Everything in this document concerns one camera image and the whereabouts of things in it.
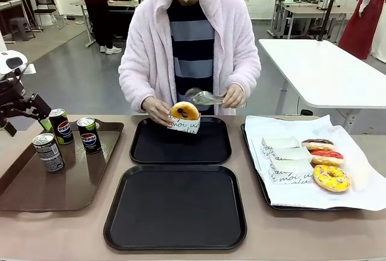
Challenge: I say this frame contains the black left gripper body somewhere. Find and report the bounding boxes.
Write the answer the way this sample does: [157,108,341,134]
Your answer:
[0,77,34,118]

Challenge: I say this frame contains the black Pepsi can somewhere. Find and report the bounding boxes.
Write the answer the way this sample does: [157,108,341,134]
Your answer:
[48,108,75,146]
[32,133,66,174]
[76,116,102,154]

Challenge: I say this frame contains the golden donut with dark spots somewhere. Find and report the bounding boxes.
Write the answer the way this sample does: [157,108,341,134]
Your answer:
[170,101,200,122]

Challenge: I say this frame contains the metal serving tongs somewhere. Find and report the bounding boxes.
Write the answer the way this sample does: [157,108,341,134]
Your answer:
[184,87,247,108]

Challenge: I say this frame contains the chocolate striped donut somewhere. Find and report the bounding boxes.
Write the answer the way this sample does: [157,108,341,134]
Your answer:
[301,138,335,151]

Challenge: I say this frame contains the red iced donut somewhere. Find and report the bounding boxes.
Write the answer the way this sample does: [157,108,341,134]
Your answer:
[309,149,345,166]

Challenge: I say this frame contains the yellow sprinkled donut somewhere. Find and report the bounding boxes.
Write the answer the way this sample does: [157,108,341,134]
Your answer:
[313,164,352,193]

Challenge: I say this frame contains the person's left forearm pink sleeve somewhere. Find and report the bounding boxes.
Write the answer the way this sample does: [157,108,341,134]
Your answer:
[224,57,262,93]

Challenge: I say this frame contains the person's right forearm pink sleeve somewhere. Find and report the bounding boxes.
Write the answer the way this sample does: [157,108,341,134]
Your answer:
[118,68,157,115]

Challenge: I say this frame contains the person's right hand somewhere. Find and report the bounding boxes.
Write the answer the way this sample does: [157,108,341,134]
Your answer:
[141,96,174,128]

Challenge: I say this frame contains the person's left hand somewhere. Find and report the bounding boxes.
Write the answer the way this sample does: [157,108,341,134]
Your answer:
[221,83,246,109]

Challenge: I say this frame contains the grey plastic stool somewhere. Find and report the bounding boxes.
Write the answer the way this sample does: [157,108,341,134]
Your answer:
[8,17,36,42]

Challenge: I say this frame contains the brown plastic tray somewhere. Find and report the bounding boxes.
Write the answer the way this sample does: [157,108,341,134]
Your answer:
[0,118,125,213]

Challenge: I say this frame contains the white background desk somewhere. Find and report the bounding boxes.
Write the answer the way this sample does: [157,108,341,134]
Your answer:
[0,0,36,45]

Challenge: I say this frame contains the black office chair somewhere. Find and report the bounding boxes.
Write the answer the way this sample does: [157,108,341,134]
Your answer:
[33,0,66,30]

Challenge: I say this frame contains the person in dark red top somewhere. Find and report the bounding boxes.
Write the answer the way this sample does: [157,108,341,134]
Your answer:
[72,0,123,55]

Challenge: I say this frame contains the background work table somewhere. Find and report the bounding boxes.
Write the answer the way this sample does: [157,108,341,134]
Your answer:
[70,0,140,48]

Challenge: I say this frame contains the black plastic tray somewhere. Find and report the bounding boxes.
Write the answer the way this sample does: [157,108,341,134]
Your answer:
[129,116,232,165]
[240,123,362,212]
[103,165,248,251]

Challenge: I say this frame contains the person in pink robe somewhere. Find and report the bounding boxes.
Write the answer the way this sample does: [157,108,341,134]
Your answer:
[118,0,262,116]

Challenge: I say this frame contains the white table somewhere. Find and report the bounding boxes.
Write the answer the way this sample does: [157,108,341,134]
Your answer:
[258,38,386,126]

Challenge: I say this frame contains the background table with equipment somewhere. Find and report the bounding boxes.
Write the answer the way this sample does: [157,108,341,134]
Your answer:
[268,0,355,40]

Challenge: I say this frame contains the black pole stand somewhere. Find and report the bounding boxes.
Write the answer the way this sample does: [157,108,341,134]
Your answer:
[317,0,345,42]

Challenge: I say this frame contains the white paper sheet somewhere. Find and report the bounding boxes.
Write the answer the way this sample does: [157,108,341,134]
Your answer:
[244,115,386,213]

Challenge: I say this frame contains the red dress mannequin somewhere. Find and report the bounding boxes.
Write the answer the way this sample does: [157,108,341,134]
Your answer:
[337,0,386,60]

